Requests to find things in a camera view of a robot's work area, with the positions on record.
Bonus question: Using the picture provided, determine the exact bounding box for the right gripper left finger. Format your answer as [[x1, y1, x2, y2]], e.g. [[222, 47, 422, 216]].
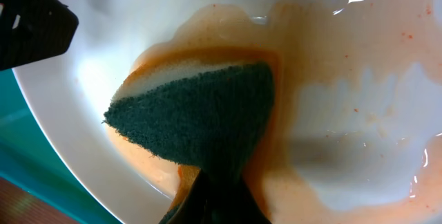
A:
[[166, 171, 213, 224]]

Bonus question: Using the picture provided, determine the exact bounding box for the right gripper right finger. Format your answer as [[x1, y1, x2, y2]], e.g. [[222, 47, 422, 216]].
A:
[[215, 177, 271, 224]]

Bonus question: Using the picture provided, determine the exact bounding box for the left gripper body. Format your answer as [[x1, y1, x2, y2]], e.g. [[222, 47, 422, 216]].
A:
[[1, 0, 79, 71]]

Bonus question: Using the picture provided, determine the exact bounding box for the green yellow sponge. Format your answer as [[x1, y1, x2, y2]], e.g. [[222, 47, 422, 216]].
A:
[[102, 59, 277, 224]]

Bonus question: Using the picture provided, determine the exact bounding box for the white plate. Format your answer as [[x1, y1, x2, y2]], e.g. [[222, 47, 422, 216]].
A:
[[14, 0, 441, 223]]

